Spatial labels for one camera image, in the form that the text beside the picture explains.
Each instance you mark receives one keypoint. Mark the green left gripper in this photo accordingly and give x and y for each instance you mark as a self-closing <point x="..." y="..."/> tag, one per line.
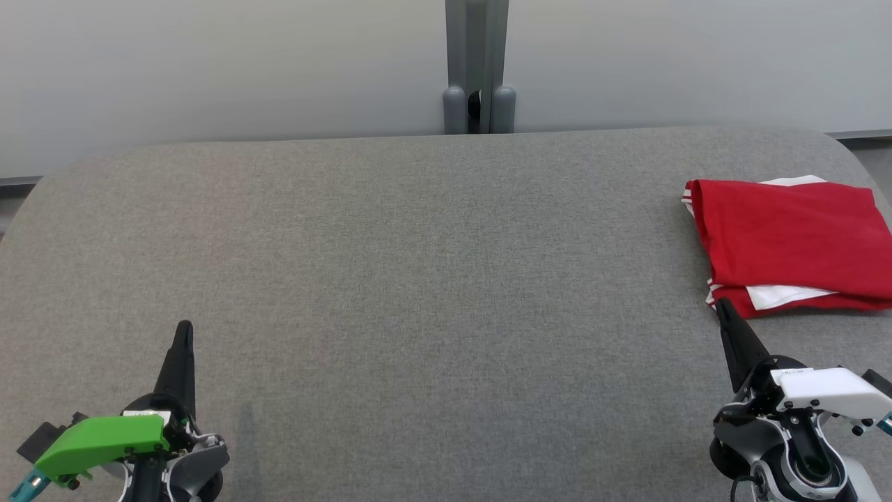
<point x="97" y="439"/>

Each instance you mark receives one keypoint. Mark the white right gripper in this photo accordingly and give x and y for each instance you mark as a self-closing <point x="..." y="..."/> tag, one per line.
<point x="829" y="390"/>

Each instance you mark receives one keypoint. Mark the red jersey with white sleeves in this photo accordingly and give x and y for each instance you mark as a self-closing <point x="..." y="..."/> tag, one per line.
<point x="787" y="237"/>

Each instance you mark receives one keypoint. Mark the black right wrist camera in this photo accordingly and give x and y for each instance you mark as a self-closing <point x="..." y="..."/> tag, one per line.
<point x="879" y="382"/>

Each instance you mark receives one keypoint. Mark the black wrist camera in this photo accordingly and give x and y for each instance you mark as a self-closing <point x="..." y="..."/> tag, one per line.
<point x="45" y="436"/>
<point x="879" y="382"/>

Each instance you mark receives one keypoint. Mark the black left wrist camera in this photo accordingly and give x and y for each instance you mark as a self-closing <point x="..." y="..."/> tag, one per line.
<point x="45" y="436"/>

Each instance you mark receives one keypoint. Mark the grey partition post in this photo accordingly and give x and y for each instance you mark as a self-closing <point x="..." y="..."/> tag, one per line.
<point x="460" y="63"/>

